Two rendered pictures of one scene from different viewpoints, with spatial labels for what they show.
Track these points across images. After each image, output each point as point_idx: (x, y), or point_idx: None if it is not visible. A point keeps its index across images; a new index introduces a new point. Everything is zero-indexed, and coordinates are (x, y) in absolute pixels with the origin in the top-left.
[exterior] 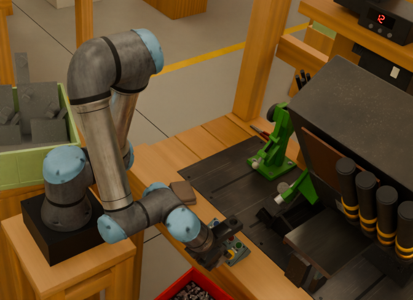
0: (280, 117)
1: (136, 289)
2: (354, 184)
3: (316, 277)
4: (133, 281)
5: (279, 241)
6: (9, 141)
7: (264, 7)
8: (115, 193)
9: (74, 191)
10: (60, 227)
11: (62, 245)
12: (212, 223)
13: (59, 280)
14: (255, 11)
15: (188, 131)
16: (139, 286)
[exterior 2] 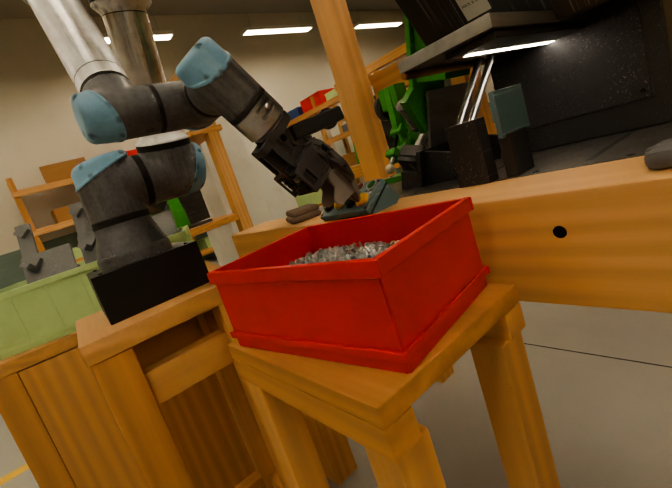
0: (387, 98)
1: (344, 449)
2: None
3: (501, 129)
4: (333, 433)
5: (442, 183)
6: None
7: (336, 49)
8: (83, 54)
9: (116, 194)
10: (114, 258)
11: (119, 281)
12: None
13: (117, 329)
14: (332, 61)
15: (320, 206)
16: (347, 442)
